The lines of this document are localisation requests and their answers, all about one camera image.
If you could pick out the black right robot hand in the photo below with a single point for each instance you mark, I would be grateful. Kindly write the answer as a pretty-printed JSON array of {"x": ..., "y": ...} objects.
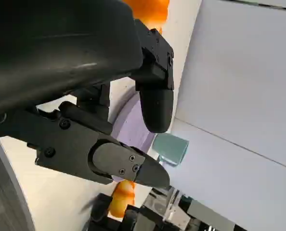
[{"x": 102, "y": 211}]

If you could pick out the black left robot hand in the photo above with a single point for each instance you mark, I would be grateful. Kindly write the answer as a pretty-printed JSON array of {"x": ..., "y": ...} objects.
[{"x": 61, "y": 48}]

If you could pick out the orange and white bread roll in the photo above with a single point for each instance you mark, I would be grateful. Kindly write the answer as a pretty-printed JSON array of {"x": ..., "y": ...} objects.
[
  {"x": 121, "y": 199},
  {"x": 152, "y": 9}
]

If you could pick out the lilac plate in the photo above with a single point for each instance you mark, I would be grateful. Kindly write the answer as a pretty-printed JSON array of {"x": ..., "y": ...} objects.
[{"x": 131, "y": 125}]

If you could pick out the pale green mug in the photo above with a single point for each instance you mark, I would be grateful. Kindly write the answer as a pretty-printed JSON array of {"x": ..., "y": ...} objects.
[{"x": 169, "y": 146}]

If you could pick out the grey partition panel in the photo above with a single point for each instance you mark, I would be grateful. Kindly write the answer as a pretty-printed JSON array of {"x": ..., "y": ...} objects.
[
  {"x": 229, "y": 173},
  {"x": 241, "y": 60}
]

